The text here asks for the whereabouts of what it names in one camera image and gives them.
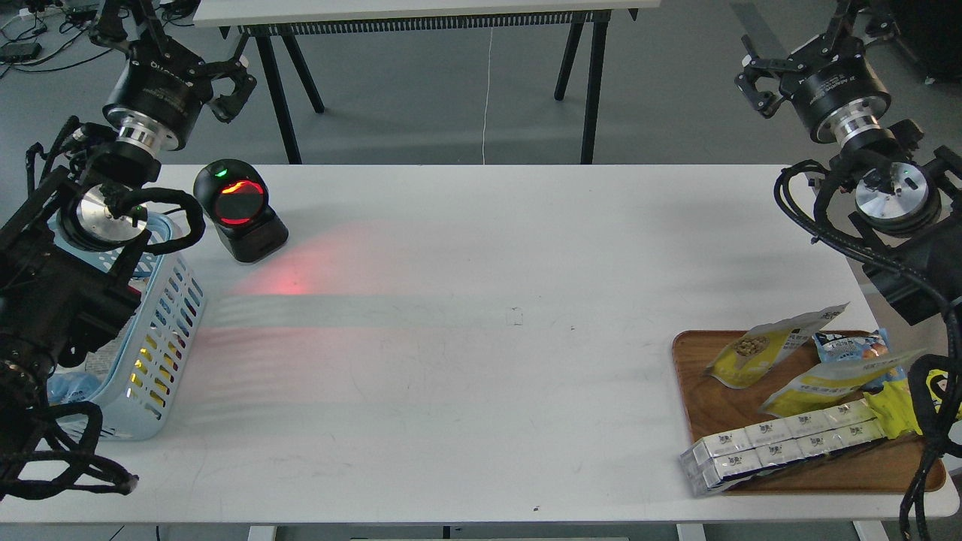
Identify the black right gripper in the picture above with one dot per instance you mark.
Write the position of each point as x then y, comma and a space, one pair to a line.
834, 90

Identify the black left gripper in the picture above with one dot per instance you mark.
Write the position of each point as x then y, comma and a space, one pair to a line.
160, 87

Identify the yellow bean snack pouch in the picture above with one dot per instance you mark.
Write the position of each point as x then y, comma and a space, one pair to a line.
746, 360

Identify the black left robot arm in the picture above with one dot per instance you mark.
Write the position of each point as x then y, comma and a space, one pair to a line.
69, 252

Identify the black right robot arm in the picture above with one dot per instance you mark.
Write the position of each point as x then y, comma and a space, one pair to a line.
875, 204

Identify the light blue plastic basket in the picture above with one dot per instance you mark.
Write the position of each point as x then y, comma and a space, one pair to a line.
138, 394

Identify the white snack bag in basket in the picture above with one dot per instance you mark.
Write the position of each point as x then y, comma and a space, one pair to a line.
101, 362

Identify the yellow white snack pouch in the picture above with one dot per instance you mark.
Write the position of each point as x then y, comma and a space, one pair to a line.
828, 383

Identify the blue snack bag in basket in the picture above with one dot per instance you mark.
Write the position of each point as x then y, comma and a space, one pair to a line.
71, 387

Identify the yellow cartoon snack bag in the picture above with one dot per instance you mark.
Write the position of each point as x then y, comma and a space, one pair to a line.
897, 407

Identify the white boxed snack pack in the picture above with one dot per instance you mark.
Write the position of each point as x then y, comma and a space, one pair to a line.
718, 462

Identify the black barcode scanner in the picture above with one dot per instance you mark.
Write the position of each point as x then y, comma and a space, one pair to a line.
234, 196

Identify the background black leg table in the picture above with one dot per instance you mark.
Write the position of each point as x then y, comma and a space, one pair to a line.
265, 20

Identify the brown wooden tray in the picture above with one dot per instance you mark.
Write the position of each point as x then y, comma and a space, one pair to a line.
710, 407

